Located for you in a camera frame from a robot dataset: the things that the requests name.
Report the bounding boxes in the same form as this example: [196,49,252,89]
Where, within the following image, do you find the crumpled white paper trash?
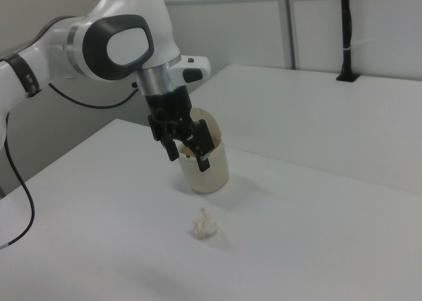
[191,206,218,240]

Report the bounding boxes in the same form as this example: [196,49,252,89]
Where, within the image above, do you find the black pole with clamp base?
[336,0,361,83]

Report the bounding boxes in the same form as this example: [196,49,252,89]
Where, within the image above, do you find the small cream bin with lid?
[176,107,230,196]

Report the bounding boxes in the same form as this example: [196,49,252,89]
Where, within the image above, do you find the grey partition post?
[276,0,301,70]

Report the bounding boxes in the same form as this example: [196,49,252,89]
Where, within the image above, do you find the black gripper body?
[144,85,199,144]

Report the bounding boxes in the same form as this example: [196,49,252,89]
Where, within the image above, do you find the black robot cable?
[0,82,138,251]

